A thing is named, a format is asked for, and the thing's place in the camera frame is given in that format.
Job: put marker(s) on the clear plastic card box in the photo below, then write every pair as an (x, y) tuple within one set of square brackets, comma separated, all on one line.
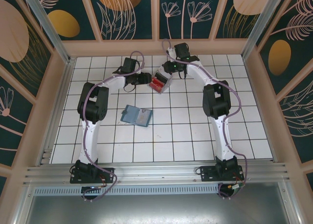
[(167, 83)]

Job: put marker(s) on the grey card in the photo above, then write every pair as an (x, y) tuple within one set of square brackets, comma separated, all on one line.
[(143, 117)]

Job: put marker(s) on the wall panel pink leaves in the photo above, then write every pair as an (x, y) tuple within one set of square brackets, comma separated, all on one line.
[(298, 116)]

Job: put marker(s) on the grey metal sheet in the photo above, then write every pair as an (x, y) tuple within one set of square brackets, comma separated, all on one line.
[(159, 209)]

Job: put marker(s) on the aluminium corner post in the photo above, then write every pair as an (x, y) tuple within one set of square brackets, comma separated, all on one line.
[(46, 21), (266, 21)]

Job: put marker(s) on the wall panel pink flowers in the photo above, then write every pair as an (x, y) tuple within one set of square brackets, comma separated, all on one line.
[(178, 26)]

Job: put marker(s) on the black card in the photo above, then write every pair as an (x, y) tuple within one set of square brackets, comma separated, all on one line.
[(160, 76)]

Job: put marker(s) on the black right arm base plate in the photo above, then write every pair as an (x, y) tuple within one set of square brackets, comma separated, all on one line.
[(207, 175)]

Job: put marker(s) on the wall panel small orange oval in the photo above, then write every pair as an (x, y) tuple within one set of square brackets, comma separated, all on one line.
[(63, 23)]

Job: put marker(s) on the red card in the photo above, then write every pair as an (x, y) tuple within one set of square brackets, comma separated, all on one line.
[(156, 85)]

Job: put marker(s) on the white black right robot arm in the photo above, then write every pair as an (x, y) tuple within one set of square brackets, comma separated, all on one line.
[(223, 145)]

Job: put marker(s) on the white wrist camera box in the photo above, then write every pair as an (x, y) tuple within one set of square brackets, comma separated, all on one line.
[(140, 72), (171, 54)]

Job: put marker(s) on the long aluminium frame rail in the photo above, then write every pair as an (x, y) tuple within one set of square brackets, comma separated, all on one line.
[(159, 170)]

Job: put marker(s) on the short aluminium side rail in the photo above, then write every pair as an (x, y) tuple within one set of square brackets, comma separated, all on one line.
[(65, 82)]

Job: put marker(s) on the wall panel large pink circle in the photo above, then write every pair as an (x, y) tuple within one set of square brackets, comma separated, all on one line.
[(14, 38)]

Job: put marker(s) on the wall panel orange oval leaves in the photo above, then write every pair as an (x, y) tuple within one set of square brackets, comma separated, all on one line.
[(281, 55)]

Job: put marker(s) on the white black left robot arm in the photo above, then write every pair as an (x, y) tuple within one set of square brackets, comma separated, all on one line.
[(91, 141)]

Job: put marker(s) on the wall panel single pink flower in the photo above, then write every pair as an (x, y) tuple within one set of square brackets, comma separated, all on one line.
[(12, 116)]

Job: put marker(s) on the blue card holder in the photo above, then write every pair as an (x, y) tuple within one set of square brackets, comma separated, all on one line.
[(129, 114)]

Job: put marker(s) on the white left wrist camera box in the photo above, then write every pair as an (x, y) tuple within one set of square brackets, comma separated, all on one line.
[(140, 72)]

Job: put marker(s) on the small green circuit board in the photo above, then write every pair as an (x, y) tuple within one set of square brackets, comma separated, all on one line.
[(236, 187)]

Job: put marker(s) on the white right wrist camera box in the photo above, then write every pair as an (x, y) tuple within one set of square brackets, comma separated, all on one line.
[(171, 54)]

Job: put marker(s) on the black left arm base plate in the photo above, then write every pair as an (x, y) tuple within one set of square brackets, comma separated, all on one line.
[(75, 178)]

